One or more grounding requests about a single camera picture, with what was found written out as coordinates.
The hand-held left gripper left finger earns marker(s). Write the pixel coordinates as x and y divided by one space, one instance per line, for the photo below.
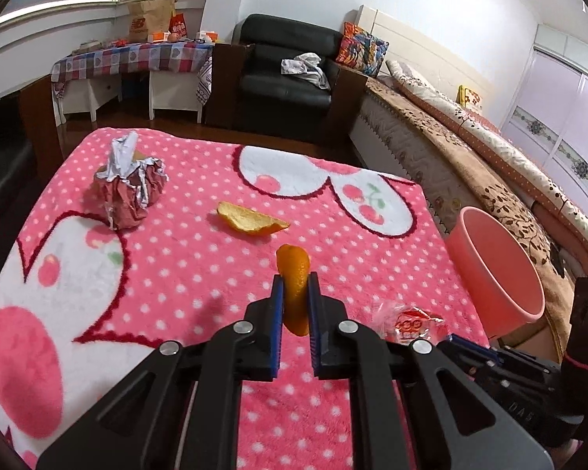
276 325

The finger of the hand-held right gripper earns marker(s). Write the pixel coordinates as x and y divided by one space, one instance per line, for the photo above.
480 371
470 343

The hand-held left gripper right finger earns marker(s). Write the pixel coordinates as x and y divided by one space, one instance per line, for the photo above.
313 325

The curled orange peel piece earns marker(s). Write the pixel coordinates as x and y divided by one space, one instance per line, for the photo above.
294 279

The red and white plastic packet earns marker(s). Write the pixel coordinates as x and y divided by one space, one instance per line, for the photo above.
411 325

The pink plastic bucket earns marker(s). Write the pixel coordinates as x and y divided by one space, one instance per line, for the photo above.
490 279

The pink polka-dot printed blanket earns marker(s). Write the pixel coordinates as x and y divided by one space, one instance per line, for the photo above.
176 279

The white bed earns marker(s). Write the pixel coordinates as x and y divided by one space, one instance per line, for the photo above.
402 152

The crumpled red foil wrapper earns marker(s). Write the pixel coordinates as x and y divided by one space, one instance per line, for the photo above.
127 196

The white wardrobe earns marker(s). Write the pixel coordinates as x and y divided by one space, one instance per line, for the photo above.
558 122

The folded floral quilt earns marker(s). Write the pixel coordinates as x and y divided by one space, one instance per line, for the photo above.
470 122

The black armchair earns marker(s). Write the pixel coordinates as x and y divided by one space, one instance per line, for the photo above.
284 93

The white crumpled cloth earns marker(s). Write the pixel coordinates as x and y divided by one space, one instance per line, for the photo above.
306 71

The white patterned cloth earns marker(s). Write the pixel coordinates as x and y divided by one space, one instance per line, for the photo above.
204 81

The colourful printed cushion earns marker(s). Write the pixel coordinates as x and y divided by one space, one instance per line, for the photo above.
362 49

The orange box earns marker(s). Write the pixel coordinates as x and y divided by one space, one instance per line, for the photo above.
158 37
209 36

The checkered tablecloth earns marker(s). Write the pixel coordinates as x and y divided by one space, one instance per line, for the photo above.
127 58

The black sofa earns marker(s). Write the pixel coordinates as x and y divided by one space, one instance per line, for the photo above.
2 156

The brown paper bag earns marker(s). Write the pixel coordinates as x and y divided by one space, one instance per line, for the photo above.
149 19

